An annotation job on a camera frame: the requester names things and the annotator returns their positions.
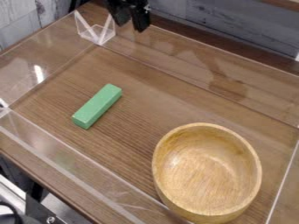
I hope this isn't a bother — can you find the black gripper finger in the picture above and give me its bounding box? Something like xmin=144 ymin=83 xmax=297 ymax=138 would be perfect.
xmin=131 ymin=3 xmax=151 ymax=32
xmin=107 ymin=1 xmax=131 ymax=26

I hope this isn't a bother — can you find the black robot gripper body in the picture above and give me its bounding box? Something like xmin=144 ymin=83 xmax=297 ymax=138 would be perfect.
xmin=106 ymin=0 xmax=148 ymax=8

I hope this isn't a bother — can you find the green rectangular block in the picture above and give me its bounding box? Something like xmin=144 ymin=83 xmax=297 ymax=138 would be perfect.
xmin=72 ymin=84 xmax=123 ymax=130

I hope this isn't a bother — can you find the brown wooden bowl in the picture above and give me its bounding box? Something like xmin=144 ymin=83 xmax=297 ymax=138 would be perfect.
xmin=152 ymin=122 xmax=263 ymax=224

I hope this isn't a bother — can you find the clear acrylic corner bracket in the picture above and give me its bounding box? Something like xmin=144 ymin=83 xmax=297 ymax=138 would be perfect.
xmin=74 ymin=10 xmax=116 ymax=46

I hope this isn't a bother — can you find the black cable bottom left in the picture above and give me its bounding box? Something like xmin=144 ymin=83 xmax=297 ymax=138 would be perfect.
xmin=0 ymin=200 xmax=23 ymax=224

